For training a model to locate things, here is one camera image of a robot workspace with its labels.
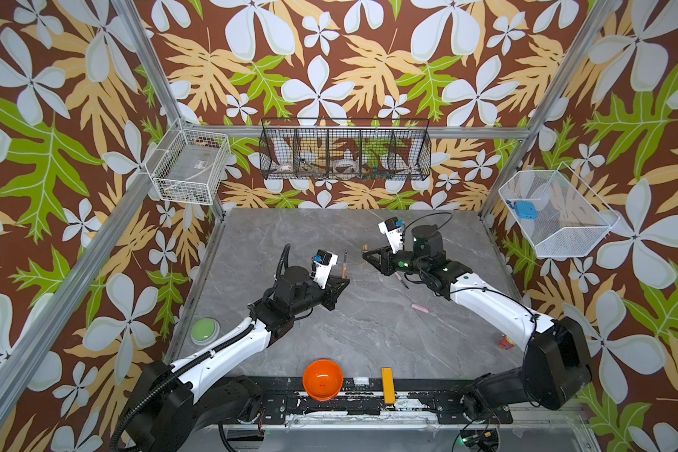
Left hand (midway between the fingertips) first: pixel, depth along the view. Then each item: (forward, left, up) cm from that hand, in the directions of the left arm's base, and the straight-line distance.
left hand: (346, 277), depth 76 cm
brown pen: (+1, +1, +4) cm, 4 cm away
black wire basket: (+46, 0, +10) cm, 47 cm away
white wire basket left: (+32, +49, +12) cm, 60 cm away
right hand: (+6, -5, +2) cm, 8 cm away
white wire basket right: (+18, -63, +7) cm, 66 cm away
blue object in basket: (+22, -57, +5) cm, 61 cm away
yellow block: (-23, -12, -21) cm, 33 cm away
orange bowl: (-22, +6, -19) cm, 30 cm away
